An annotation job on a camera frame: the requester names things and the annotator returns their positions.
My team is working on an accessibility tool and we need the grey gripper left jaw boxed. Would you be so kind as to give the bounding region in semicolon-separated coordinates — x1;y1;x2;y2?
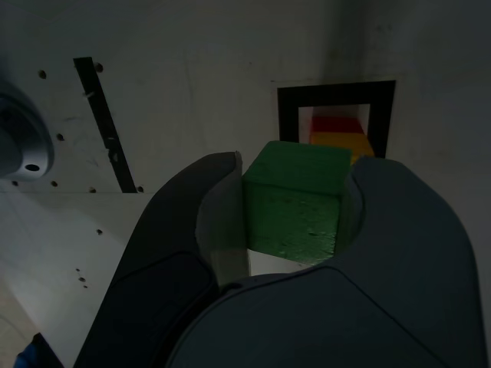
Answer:
72;150;252;368

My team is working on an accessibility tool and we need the green cube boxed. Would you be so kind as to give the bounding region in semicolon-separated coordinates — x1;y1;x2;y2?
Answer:
242;140;353;265

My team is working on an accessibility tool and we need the black tape strip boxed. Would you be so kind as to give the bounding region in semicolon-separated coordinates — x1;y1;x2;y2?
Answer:
73;57;139;194

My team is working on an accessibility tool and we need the yellow cube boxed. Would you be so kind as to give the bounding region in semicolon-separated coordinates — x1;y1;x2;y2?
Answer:
309;131;375;166

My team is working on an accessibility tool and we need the red cube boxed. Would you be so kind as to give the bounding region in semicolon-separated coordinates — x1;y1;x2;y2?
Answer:
311;116;365;134

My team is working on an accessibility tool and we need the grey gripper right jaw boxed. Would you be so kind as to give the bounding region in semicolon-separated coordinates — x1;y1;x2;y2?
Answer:
164;156;485;368

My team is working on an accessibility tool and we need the black tape square outline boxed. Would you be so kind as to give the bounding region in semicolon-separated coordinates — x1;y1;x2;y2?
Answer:
276;80;397;160

